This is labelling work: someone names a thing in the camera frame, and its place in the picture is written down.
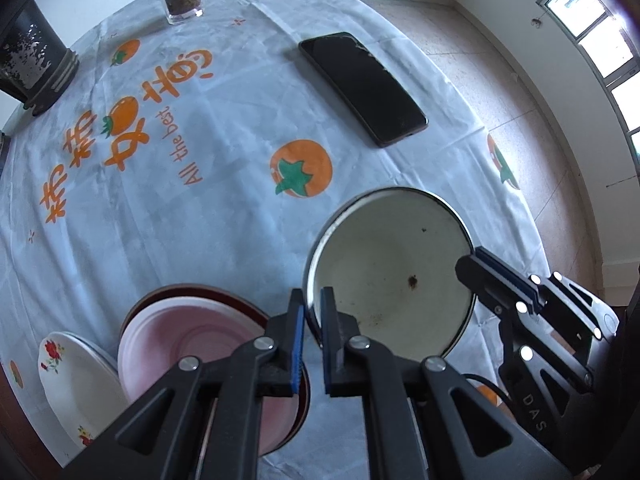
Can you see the black smartphone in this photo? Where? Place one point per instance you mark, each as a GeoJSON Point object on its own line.
{"type": "Point", "coordinates": [360, 85]}

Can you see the pink bowl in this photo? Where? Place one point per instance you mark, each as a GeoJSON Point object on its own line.
{"type": "Point", "coordinates": [190, 330]}

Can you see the window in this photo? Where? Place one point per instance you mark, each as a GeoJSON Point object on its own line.
{"type": "Point", "coordinates": [600, 45]}

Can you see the cream enamel bowl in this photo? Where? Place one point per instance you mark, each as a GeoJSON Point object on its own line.
{"type": "Point", "coordinates": [390, 260]}

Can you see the black worn thermos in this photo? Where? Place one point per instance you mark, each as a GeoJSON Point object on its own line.
{"type": "Point", "coordinates": [30, 60]}

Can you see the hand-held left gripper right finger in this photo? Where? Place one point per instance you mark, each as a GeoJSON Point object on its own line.
{"type": "Point", "coordinates": [327, 345]}

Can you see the white printed tablecloth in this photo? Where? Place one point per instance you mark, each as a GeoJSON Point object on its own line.
{"type": "Point", "coordinates": [200, 210]}

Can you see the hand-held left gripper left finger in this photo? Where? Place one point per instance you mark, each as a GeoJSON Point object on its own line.
{"type": "Point", "coordinates": [298, 350]}

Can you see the red flower white plate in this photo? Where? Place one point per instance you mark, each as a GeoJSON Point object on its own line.
{"type": "Point", "coordinates": [75, 390]}

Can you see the pink plate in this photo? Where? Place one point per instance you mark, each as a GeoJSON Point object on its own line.
{"type": "Point", "coordinates": [240, 297]}

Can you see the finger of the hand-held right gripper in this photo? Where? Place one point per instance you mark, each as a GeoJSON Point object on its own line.
{"type": "Point", "coordinates": [505, 270]}
{"type": "Point", "coordinates": [480, 275]}

